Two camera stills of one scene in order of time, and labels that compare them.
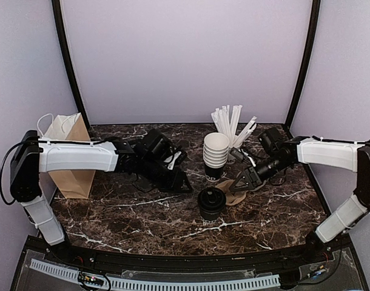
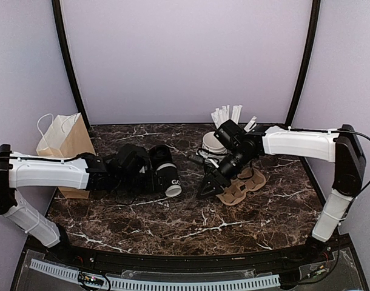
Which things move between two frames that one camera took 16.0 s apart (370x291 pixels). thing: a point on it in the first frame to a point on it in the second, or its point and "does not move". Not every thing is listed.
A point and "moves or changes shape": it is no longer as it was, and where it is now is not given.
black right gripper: (255, 180) to (211, 177)
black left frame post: (62, 32) does not move
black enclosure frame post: (313, 34) does not move
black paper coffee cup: (210, 216) moves or changes shape
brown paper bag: (70, 127) does not move
